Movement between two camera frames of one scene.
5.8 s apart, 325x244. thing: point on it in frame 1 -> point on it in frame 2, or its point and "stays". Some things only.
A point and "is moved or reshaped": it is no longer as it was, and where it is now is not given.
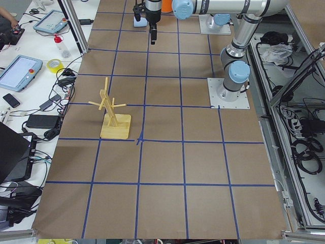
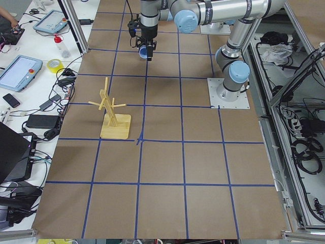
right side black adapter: (86, 21) stays
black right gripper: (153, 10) -> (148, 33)
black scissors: (34, 11) stays
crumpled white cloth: (277, 53) stays
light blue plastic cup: (142, 23) is moved or reshaped
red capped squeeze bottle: (64, 52) stays
